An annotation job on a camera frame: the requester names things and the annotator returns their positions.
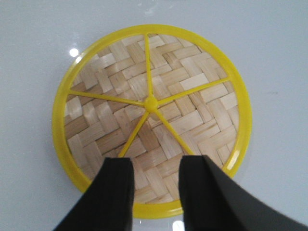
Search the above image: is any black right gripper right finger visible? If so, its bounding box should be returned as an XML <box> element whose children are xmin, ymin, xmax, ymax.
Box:
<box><xmin>179</xmin><ymin>155</ymin><xmax>308</xmax><ymax>231</ymax></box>

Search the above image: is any woven bamboo steamer lid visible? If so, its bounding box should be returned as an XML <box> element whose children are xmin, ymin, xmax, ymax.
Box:
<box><xmin>52</xmin><ymin>25</ymin><xmax>252</xmax><ymax>219</ymax></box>

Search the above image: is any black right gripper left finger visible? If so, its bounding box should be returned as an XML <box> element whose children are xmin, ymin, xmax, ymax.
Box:
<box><xmin>55</xmin><ymin>158</ymin><xmax>134</xmax><ymax>231</ymax></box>

